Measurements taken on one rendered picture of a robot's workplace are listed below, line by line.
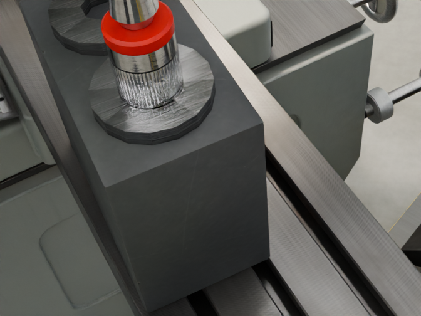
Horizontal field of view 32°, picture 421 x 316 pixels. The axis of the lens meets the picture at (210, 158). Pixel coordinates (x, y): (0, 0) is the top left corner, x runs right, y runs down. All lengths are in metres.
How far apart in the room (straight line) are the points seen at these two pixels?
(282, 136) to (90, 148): 0.28
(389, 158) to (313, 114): 0.76
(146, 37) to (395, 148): 1.56
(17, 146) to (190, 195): 0.49
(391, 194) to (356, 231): 1.22
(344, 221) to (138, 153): 0.25
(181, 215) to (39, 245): 0.61
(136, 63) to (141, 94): 0.03
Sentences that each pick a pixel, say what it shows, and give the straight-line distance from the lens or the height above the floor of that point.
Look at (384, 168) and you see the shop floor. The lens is 1.94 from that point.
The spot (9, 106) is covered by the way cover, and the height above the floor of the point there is 0.89.
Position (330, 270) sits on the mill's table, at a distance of 0.66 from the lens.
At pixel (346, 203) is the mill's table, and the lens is 0.70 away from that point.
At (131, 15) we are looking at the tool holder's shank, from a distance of 0.46.
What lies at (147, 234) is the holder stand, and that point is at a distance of 0.55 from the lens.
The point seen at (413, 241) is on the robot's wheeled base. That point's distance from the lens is 1.13.
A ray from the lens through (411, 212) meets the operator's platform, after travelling 1.38.
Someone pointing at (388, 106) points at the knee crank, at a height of 0.56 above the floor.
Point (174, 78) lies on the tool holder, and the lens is 0.50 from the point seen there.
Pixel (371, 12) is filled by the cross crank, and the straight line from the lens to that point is 1.40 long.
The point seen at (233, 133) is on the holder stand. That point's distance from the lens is 0.50.
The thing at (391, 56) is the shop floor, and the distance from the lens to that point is 2.22.
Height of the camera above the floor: 1.54
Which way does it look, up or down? 52 degrees down
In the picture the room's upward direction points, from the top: 8 degrees counter-clockwise
